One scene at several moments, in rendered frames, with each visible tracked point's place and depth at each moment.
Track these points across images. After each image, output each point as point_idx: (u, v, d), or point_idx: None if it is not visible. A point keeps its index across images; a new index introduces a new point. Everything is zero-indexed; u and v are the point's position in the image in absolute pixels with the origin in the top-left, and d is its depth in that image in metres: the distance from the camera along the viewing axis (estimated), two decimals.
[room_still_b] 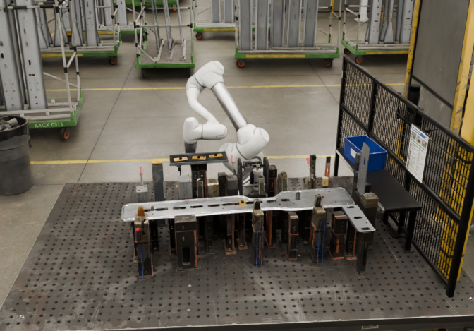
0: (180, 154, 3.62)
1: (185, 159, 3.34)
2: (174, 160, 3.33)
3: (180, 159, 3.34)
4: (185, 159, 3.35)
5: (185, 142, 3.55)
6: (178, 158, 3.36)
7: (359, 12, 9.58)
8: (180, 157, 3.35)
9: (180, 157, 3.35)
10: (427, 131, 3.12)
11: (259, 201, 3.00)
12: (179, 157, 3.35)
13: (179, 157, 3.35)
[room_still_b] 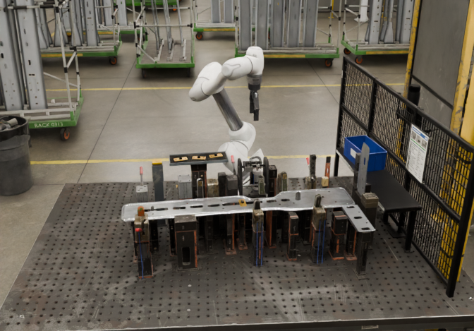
0: (254, 94, 3.10)
1: (185, 159, 3.35)
2: (174, 160, 3.33)
3: (180, 159, 3.34)
4: (185, 159, 3.35)
5: (259, 76, 3.09)
6: (178, 158, 3.36)
7: (359, 12, 9.58)
8: (180, 157, 3.35)
9: (180, 157, 3.35)
10: (427, 131, 3.12)
11: (259, 201, 3.00)
12: (179, 157, 3.35)
13: (179, 157, 3.35)
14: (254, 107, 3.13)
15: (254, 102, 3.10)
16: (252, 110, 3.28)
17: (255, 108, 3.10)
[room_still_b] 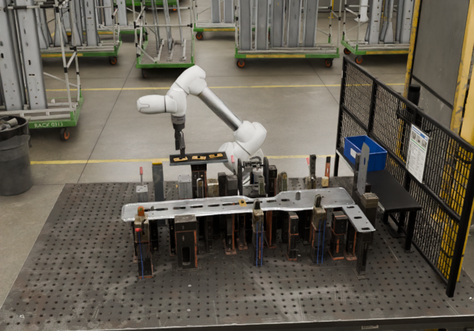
0: (180, 134, 3.21)
1: (185, 159, 3.35)
2: (174, 160, 3.33)
3: (180, 159, 3.34)
4: (185, 159, 3.35)
5: (183, 116, 3.21)
6: (178, 158, 3.36)
7: (359, 12, 9.58)
8: (180, 157, 3.35)
9: (180, 157, 3.35)
10: (427, 131, 3.12)
11: (259, 201, 3.00)
12: (179, 157, 3.35)
13: (179, 157, 3.35)
14: (180, 146, 3.25)
15: (180, 141, 3.22)
16: (178, 147, 3.39)
17: (181, 147, 3.22)
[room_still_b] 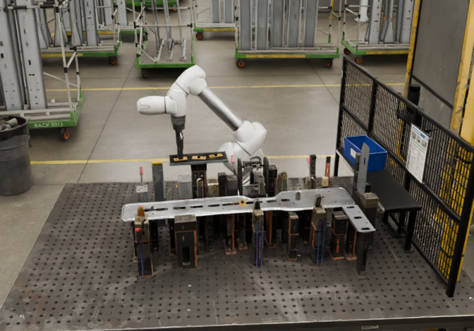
0: (180, 137, 3.23)
1: (185, 159, 3.35)
2: (174, 160, 3.33)
3: (180, 159, 3.34)
4: (185, 159, 3.35)
5: (183, 117, 3.21)
6: (178, 158, 3.36)
7: (359, 12, 9.58)
8: None
9: None
10: (427, 131, 3.12)
11: (259, 201, 3.00)
12: None
13: None
14: (178, 147, 3.30)
15: (179, 144, 3.26)
16: None
17: (180, 148, 3.28)
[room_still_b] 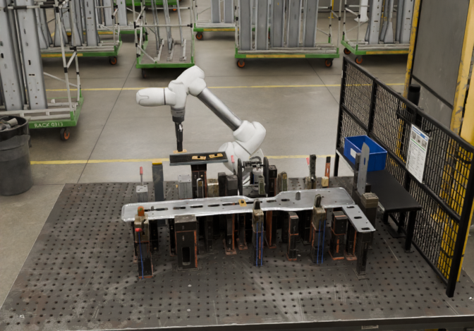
0: (179, 130, 3.21)
1: (184, 152, 3.32)
2: (173, 152, 3.31)
3: (179, 152, 3.32)
4: (185, 152, 3.32)
5: (183, 109, 3.19)
6: (177, 150, 3.34)
7: (359, 12, 9.58)
8: None
9: None
10: (427, 131, 3.12)
11: (259, 201, 3.00)
12: None
13: None
14: (178, 138, 3.28)
15: (179, 135, 3.23)
16: None
17: (179, 140, 3.25)
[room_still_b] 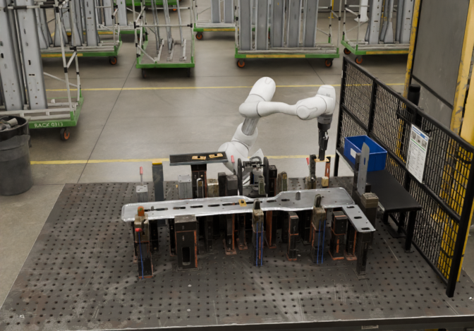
0: (325, 137, 3.01)
1: (326, 161, 3.12)
2: (314, 161, 3.12)
3: (321, 161, 3.12)
4: (326, 161, 3.12)
5: (331, 116, 2.98)
6: (318, 159, 3.14)
7: (359, 12, 9.58)
8: None
9: None
10: (427, 131, 3.12)
11: (259, 201, 3.00)
12: None
13: None
14: (321, 147, 3.08)
15: (323, 144, 3.04)
16: None
17: (323, 149, 3.05)
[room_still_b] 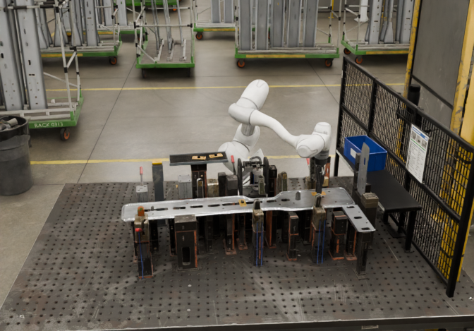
0: (321, 173, 3.10)
1: (323, 195, 3.21)
2: (312, 195, 3.20)
3: None
4: (324, 195, 3.21)
5: (327, 152, 3.07)
6: (315, 192, 3.23)
7: (359, 12, 9.58)
8: None
9: None
10: (427, 131, 3.12)
11: (259, 201, 3.00)
12: None
13: None
14: (318, 181, 3.17)
15: (320, 178, 3.12)
16: None
17: (319, 183, 3.14)
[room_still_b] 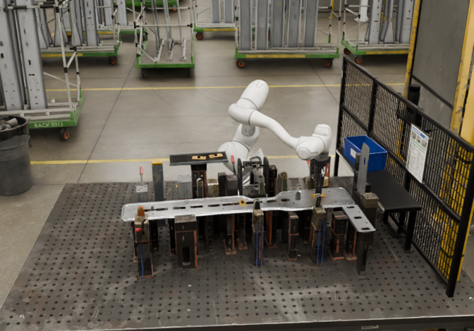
0: (321, 175, 3.10)
1: (323, 196, 3.21)
2: (312, 196, 3.21)
3: None
4: (324, 196, 3.21)
5: (327, 154, 3.08)
6: (315, 194, 3.24)
7: (359, 12, 9.58)
8: None
9: None
10: (427, 131, 3.12)
11: (259, 201, 3.00)
12: None
13: None
14: (317, 183, 3.17)
15: (320, 181, 3.13)
16: None
17: (319, 185, 3.15)
